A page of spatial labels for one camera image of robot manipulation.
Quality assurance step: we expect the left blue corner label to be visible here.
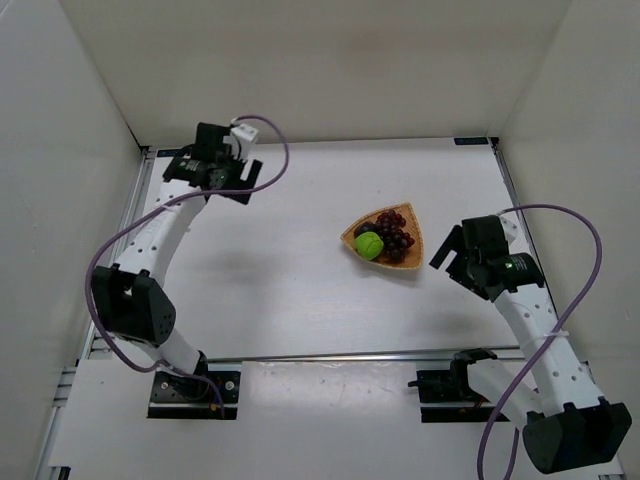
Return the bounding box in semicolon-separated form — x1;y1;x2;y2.
156;147;191;158

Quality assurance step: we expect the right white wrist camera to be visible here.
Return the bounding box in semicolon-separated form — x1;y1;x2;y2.
498;215;524;248

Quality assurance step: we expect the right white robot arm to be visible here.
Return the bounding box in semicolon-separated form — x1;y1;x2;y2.
429;215;632;474

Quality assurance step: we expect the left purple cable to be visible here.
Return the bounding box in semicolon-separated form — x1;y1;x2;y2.
87;115;291;409

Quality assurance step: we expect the aluminium left side rail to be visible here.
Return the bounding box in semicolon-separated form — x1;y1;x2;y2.
82;149;156;359

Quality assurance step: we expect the purple cable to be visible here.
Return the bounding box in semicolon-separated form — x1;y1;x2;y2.
87;115;291;409
474;203;601;480

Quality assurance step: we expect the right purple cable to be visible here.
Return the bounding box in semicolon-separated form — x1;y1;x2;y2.
474;203;601;480

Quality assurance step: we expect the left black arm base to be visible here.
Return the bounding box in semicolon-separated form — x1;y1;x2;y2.
147;365;241;421

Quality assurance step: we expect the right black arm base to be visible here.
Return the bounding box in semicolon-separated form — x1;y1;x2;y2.
407;348;498;424

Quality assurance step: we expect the red fake grape bunch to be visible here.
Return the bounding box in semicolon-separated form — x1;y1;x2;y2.
375;210;415;263

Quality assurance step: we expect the right blue corner label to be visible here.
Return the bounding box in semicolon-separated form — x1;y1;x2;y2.
454;137;489;146

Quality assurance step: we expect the blue corner label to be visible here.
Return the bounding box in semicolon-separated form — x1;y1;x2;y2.
156;147;191;158
454;137;489;146

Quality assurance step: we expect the aluminium front rail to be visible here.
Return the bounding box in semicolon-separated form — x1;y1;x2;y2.
202;342;566;365

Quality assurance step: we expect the dark purple fake fruit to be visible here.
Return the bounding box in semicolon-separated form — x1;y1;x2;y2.
353;221;378;238

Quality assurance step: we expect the green fake apple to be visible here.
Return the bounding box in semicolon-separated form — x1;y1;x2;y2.
354;231;384;261

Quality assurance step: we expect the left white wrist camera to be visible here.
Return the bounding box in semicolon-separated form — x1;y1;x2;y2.
230;117;259;152

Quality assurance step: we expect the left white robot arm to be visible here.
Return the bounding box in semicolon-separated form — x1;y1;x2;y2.
90;122;262;376

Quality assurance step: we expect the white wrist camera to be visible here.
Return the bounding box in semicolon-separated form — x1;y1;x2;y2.
498;215;524;248
230;117;259;152

